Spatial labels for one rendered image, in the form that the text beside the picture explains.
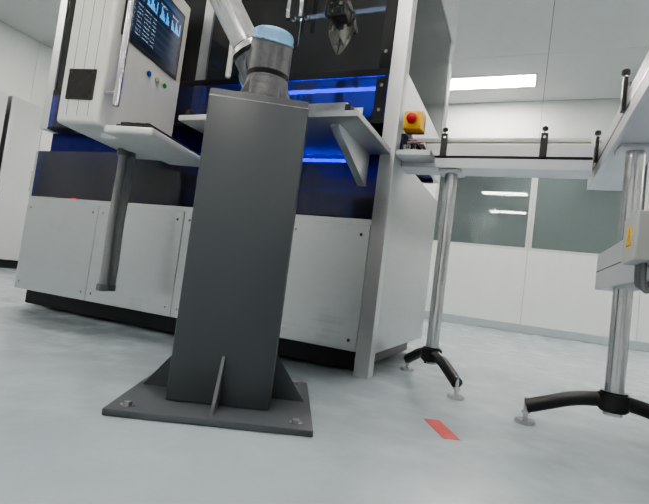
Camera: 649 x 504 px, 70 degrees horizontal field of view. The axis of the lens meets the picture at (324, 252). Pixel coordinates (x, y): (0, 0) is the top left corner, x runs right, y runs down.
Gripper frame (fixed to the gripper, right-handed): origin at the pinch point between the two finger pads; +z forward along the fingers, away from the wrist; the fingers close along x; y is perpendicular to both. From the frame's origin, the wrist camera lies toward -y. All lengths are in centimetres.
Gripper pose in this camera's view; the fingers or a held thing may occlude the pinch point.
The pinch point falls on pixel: (339, 51)
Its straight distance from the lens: 165.9
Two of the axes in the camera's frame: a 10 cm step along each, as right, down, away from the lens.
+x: 9.1, 0.9, -4.0
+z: -1.3, 9.9, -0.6
